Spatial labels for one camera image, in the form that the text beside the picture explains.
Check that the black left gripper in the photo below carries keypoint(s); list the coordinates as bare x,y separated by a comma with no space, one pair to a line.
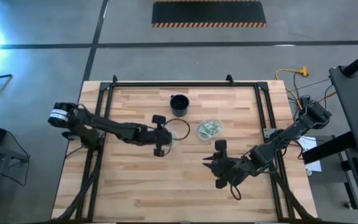
160,137

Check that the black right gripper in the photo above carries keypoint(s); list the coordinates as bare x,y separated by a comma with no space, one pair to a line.
228,169

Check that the green stevia packet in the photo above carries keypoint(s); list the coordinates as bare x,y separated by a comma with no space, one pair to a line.
209,133
203,130
217,128
211,125

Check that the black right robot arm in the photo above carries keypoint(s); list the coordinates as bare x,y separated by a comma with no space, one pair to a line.
291,133

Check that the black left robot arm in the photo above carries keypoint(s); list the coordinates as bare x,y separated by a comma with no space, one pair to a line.
104,127

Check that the small clear plastic container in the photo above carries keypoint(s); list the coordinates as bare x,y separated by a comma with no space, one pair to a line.
176,138

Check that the large clear plastic container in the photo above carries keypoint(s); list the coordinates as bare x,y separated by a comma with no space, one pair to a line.
199,135

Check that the black mug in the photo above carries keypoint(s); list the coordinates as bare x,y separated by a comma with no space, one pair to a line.
179,107

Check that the white paper sheet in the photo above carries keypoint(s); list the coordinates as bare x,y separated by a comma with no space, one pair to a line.
312,166

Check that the black power strip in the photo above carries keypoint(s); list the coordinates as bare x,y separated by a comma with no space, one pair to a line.
303,101

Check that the black hazard-striped floor mat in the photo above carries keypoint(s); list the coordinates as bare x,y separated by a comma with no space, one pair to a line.
208,12

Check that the grey desk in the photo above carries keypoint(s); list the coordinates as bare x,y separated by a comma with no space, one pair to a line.
356,105

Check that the black metal rig frame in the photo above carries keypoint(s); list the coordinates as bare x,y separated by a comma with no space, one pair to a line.
182,84

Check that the grey metal base plate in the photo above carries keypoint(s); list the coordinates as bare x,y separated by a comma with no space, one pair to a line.
268,132

